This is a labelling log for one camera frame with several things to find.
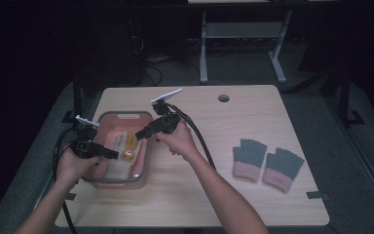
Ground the bundle of floor cables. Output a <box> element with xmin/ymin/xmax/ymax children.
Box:
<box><xmin>140</xmin><ymin>37</ymin><xmax>206</xmax><ymax>87</ymax></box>

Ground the beige glove with bear patch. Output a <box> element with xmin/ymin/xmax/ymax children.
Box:
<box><xmin>120</xmin><ymin>129</ymin><xmax>141</xmax><ymax>164</ymax></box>

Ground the pink basin with grey rim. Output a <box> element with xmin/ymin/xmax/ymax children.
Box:
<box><xmin>81</xmin><ymin>110</ymin><xmax>154</xmax><ymax>190</ymax></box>

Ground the white table frame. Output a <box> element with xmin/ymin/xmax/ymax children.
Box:
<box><xmin>188</xmin><ymin>0</ymin><xmax>339</xmax><ymax>84</ymax></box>

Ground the person's right hand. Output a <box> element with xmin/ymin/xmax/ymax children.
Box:
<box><xmin>155</xmin><ymin>117</ymin><xmax>200</xmax><ymax>163</ymax></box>

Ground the right hand-held gripper black cable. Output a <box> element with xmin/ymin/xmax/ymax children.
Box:
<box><xmin>165</xmin><ymin>102</ymin><xmax>217</xmax><ymax>171</ymax></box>

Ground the person's left hand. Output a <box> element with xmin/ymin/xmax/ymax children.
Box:
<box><xmin>56</xmin><ymin>147</ymin><xmax>109</xmax><ymax>187</ymax></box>

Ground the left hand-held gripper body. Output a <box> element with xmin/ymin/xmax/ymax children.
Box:
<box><xmin>70</xmin><ymin>115</ymin><xmax>111</xmax><ymax>160</ymax></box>

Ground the hand-held gripper black cable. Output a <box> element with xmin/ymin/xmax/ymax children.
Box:
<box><xmin>52</xmin><ymin>126</ymin><xmax>79</xmax><ymax>234</ymax></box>
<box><xmin>165</xmin><ymin>102</ymin><xmax>217</xmax><ymax>171</ymax></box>

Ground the black metal stand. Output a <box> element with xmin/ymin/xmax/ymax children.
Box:
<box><xmin>339</xmin><ymin>64</ymin><xmax>366</xmax><ymax>129</ymax></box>
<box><xmin>61</xmin><ymin>72</ymin><xmax>83</xmax><ymax>126</ymax></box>

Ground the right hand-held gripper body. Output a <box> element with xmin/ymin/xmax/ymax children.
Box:
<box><xmin>150</xmin><ymin>88</ymin><xmax>183</xmax><ymax>135</ymax></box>

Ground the left hand-held gripper black cable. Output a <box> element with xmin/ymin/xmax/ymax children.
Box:
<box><xmin>52</xmin><ymin>126</ymin><xmax>79</xmax><ymax>234</ymax></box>

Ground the grey and pink fingerless glove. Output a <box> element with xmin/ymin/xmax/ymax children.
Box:
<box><xmin>261</xmin><ymin>147</ymin><xmax>306</xmax><ymax>193</ymax></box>
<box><xmin>232</xmin><ymin>138</ymin><xmax>268</xmax><ymax>183</ymax></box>

